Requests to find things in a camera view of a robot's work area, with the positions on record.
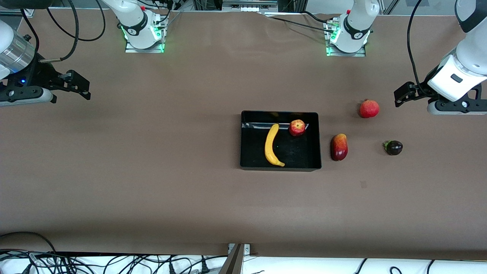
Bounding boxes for red yellow apple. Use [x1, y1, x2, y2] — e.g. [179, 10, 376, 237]
[289, 119, 306, 137]

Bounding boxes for black plastic tray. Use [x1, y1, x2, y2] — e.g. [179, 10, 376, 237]
[240, 110, 322, 172]

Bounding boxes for yellow banana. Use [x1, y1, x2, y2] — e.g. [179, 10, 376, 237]
[264, 123, 285, 167]

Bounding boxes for red pomegranate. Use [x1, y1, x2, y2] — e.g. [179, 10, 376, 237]
[359, 99, 380, 119]

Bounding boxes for dark purple mangosteen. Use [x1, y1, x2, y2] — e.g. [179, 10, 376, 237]
[383, 140, 403, 156]

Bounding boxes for slanted aluminium profile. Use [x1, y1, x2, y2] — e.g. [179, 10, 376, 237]
[382, 0, 400, 16]

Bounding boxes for red mango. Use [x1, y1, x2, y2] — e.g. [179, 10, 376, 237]
[330, 134, 349, 161]

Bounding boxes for white power strip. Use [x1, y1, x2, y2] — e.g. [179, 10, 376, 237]
[223, 0, 278, 12]

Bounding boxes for diagonal metal bar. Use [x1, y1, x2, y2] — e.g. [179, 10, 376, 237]
[219, 244, 245, 274]

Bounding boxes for black looping cable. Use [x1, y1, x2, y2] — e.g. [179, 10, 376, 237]
[47, 0, 106, 41]

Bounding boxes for black thin cable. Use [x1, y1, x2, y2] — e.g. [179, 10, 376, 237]
[21, 8, 40, 52]

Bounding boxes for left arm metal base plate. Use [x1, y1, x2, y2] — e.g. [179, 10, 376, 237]
[325, 17, 366, 57]

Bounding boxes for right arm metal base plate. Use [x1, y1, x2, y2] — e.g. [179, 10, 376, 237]
[125, 11, 168, 53]

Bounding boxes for black table cable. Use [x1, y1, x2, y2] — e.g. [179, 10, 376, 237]
[271, 16, 335, 35]
[302, 11, 332, 24]

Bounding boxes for black arcing cable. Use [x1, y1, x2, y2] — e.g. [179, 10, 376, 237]
[0, 231, 57, 253]

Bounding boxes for tangled black cables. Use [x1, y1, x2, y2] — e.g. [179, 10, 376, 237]
[0, 249, 229, 274]

